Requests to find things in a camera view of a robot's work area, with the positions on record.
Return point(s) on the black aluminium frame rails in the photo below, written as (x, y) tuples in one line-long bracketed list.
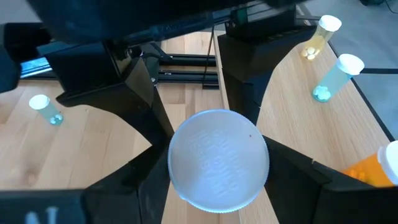
[(186, 76)]

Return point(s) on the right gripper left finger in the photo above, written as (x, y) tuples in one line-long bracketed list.
[(136, 193)]

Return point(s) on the yellow-green translucent medicine bottle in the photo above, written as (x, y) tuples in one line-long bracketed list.
[(320, 37)]

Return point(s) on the large orange medicine bottle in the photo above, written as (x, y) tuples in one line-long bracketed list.
[(370, 174)]

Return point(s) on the wooden shelf black frame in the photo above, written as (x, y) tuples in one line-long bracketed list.
[(311, 130)]

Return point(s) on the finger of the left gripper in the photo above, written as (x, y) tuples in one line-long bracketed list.
[(248, 68), (124, 93)]

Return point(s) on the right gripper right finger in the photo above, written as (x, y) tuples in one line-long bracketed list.
[(295, 193)]

